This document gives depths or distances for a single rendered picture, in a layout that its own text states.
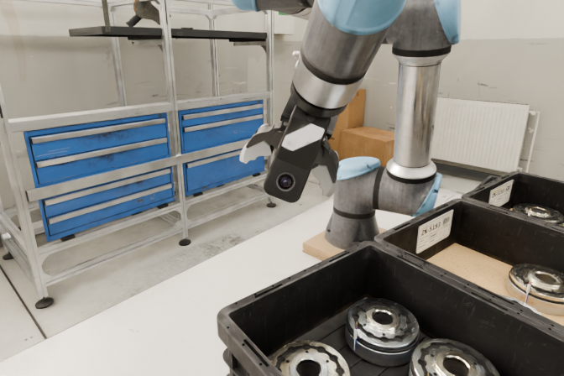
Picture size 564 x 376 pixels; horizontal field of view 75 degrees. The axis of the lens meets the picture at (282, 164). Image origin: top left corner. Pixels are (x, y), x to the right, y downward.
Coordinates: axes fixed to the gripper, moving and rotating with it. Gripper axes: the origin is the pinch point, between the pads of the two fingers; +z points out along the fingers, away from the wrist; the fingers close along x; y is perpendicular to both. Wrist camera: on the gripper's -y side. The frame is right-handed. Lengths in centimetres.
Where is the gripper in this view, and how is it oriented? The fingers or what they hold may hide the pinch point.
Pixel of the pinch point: (283, 182)
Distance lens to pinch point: 58.2
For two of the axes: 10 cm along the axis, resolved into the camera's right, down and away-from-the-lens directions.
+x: -9.3, -3.8, 0.2
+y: 3.2, -7.7, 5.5
